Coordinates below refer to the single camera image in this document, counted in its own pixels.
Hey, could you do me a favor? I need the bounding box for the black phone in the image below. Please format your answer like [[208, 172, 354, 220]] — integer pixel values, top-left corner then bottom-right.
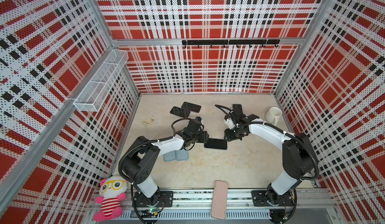
[[204, 138, 228, 150], [181, 102, 201, 113], [170, 106, 190, 118]]

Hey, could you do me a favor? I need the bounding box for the light blue case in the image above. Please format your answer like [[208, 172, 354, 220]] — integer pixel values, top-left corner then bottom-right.
[[163, 151, 176, 162], [175, 149, 189, 161]]

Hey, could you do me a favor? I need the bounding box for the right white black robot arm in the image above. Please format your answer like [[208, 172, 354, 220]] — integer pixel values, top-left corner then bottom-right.
[[215, 104, 319, 207]]

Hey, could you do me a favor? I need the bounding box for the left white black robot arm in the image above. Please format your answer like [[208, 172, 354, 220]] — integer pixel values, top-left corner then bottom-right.
[[118, 117, 209, 206]]

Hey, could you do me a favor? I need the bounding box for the pink phone case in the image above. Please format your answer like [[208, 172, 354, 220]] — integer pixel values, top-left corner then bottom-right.
[[211, 180, 228, 220]]

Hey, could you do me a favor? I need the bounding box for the white ceramic mug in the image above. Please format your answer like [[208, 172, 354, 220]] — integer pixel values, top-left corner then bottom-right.
[[265, 107, 282, 126]]

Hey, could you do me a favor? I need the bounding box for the pink plush toy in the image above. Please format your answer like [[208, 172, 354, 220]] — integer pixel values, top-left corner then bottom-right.
[[93, 175, 128, 222]]

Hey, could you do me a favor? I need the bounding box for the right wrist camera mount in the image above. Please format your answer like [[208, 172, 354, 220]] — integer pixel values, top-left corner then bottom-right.
[[224, 117, 236, 130]]

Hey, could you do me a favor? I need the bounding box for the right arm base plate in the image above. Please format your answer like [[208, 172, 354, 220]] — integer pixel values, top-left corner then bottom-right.
[[251, 190, 294, 207]]

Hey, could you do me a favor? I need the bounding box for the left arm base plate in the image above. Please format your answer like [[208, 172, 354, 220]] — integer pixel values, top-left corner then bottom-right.
[[133, 190, 174, 208]]

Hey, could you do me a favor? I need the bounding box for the black hook rail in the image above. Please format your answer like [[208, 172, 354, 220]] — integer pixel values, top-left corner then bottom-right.
[[181, 39, 280, 46]]

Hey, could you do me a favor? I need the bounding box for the aluminium front rail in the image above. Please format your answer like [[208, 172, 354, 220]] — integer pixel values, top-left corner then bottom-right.
[[115, 188, 342, 224]]

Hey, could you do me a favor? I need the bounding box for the white wire mesh basket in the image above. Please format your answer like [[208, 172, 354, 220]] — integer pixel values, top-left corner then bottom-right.
[[74, 49, 128, 112]]

